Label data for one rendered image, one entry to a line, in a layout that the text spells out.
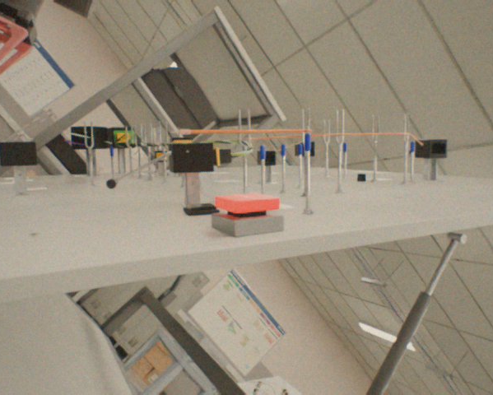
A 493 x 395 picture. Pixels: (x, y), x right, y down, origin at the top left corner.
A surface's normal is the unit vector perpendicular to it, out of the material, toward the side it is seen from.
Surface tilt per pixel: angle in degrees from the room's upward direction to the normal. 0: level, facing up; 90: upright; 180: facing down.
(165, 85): 90
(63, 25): 90
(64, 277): 90
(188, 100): 90
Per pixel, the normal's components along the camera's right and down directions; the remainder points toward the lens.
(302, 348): 0.38, -0.01
